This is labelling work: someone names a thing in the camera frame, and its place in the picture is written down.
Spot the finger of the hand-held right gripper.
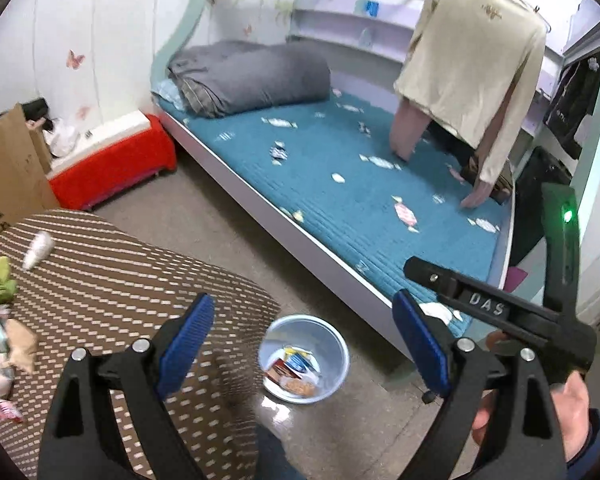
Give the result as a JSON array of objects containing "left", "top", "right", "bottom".
[{"left": 404, "top": 256, "right": 548, "bottom": 333}]

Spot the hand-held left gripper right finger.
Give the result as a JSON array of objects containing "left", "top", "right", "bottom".
[{"left": 391, "top": 289, "right": 568, "bottom": 480}]

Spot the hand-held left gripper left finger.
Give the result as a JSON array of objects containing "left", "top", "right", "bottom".
[{"left": 37, "top": 292, "right": 217, "bottom": 480}]

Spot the light blue plastic basin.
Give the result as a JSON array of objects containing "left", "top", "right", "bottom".
[{"left": 257, "top": 314, "right": 350, "bottom": 404}]

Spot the person's right hand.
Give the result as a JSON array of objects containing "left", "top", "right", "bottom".
[{"left": 472, "top": 331, "right": 595, "bottom": 462}]

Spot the brown dotted tablecloth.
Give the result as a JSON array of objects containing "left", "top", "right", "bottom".
[{"left": 0, "top": 210, "right": 282, "bottom": 480}]

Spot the red brown snack packet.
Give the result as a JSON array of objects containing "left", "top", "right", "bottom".
[{"left": 265, "top": 359, "right": 301, "bottom": 387}]

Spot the orange biscuit packet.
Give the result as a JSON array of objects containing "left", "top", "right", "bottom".
[{"left": 282, "top": 375, "right": 316, "bottom": 397}]

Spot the dark blue garment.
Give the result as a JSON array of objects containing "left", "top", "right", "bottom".
[{"left": 255, "top": 422, "right": 307, "bottom": 480}]

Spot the black hanging jacket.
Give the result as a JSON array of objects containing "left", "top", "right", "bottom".
[{"left": 542, "top": 50, "right": 600, "bottom": 161}]

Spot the brown crumpled paper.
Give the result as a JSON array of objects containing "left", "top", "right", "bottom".
[{"left": 5, "top": 319, "right": 39, "bottom": 374}]

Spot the bed with teal mattress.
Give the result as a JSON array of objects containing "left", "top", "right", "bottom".
[{"left": 152, "top": 87, "right": 516, "bottom": 338}]

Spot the white crumpled paper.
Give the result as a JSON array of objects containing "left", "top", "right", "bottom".
[{"left": 22, "top": 231, "right": 56, "bottom": 271}]

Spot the red storage box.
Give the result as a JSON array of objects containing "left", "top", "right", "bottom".
[{"left": 47, "top": 112, "right": 177, "bottom": 211}]

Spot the pink wrapper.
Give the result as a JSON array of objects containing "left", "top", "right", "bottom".
[{"left": 0, "top": 389, "right": 24, "bottom": 424}]

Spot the beige hanging sweater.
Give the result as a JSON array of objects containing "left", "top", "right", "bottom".
[{"left": 394, "top": 0, "right": 549, "bottom": 188}]

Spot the white plastic bag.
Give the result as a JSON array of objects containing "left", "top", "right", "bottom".
[{"left": 49, "top": 119, "right": 81, "bottom": 159}]

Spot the cardboard box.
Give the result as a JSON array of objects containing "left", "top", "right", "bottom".
[{"left": 0, "top": 102, "right": 61, "bottom": 251}]

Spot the light blue pillow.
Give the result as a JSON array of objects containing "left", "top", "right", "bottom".
[{"left": 152, "top": 79, "right": 187, "bottom": 111}]

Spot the grey folded duvet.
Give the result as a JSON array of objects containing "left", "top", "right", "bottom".
[{"left": 167, "top": 42, "right": 332, "bottom": 119}]

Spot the black bag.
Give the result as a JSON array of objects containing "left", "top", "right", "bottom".
[{"left": 22, "top": 98, "right": 49, "bottom": 121}]

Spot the white bed frame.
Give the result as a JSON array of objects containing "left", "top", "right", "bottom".
[{"left": 149, "top": 0, "right": 520, "bottom": 362}]

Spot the lavender wall shelf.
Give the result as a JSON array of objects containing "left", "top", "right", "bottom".
[{"left": 289, "top": 7, "right": 417, "bottom": 62}]

